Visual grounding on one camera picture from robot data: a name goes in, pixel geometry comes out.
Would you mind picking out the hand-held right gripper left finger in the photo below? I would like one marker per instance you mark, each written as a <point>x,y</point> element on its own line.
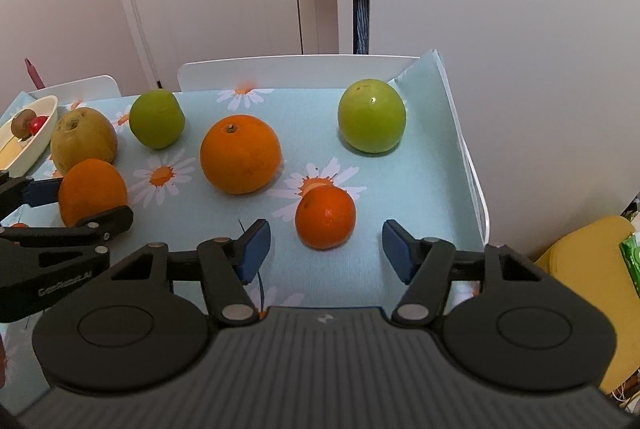
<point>255,251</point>

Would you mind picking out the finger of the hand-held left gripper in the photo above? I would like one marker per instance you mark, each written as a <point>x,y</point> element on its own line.
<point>45,193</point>
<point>115,218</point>

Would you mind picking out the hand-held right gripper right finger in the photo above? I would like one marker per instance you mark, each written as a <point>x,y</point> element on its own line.
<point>397,254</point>

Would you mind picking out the medium orange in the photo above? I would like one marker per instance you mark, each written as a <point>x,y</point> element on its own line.
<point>92,189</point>

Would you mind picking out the cream oval bowl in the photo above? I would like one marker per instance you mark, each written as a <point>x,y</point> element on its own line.
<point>42,144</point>

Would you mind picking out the yellow apple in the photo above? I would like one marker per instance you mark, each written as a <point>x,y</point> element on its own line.
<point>82,139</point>

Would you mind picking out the small reddish tangerine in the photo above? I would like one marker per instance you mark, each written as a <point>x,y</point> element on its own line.
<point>325,219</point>

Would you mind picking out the large orange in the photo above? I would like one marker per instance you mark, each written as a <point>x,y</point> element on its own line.
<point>240,156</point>

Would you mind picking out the small green apple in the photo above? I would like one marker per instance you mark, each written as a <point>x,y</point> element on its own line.
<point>156,120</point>

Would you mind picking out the green lime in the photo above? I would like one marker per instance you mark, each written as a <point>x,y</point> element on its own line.
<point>371,116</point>

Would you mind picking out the red cherry tomato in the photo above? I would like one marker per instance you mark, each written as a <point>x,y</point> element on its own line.
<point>39,125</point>

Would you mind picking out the brown kiwi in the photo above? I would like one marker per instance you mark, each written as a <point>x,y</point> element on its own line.
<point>21,124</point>

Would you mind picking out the daisy print tablecloth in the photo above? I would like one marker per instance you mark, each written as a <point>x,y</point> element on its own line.
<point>410,179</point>

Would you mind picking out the white chair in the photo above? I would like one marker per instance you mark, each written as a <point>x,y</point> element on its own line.
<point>300,71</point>
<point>80,86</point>

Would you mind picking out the pink plastic stick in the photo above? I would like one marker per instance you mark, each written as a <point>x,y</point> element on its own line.
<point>33,74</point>

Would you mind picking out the yellow chair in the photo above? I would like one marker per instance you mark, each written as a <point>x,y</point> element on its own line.
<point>585,269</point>

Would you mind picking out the green packet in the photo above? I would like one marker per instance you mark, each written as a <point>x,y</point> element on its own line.
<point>631,259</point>

